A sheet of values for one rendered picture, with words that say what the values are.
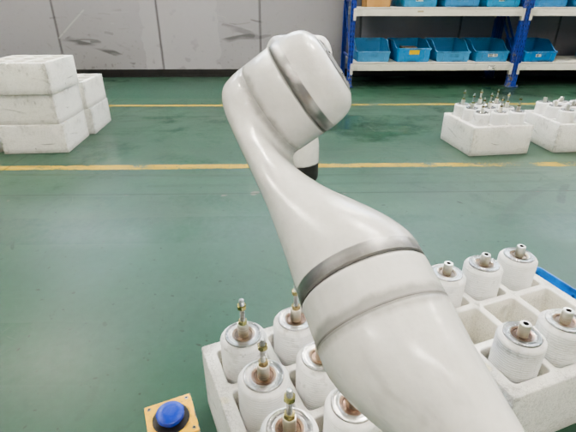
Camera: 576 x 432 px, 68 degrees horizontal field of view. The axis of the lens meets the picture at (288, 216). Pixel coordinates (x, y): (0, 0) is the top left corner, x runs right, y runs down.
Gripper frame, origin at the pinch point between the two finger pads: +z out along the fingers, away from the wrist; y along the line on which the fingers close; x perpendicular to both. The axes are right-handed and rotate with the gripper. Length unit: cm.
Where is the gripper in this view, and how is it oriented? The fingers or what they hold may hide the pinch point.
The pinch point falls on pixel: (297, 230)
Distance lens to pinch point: 82.0
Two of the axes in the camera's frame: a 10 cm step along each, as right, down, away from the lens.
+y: -0.7, -4.5, 8.9
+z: 0.0, 8.9, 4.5
